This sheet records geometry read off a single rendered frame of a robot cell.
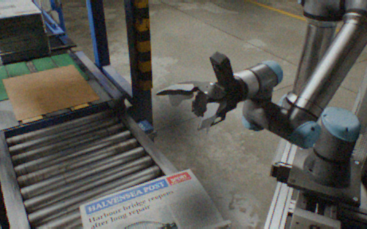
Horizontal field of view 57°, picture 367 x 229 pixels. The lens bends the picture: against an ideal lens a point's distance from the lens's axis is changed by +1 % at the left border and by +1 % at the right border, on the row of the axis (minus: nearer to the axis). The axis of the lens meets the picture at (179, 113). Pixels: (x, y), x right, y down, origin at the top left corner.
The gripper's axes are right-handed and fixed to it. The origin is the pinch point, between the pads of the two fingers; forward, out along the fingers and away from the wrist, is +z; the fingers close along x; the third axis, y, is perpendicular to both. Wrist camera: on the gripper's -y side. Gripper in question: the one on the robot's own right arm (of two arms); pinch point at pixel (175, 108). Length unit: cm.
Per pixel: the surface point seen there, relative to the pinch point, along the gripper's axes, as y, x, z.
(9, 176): 51, 50, 30
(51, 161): 52, 50, 15
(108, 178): 49, 28, 3
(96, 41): 55, 132, -48
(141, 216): 19.6, -7.6, 13.8
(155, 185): 20.3, -2.0, 5.8
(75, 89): 57, 94, -15
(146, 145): 49, 34, -18
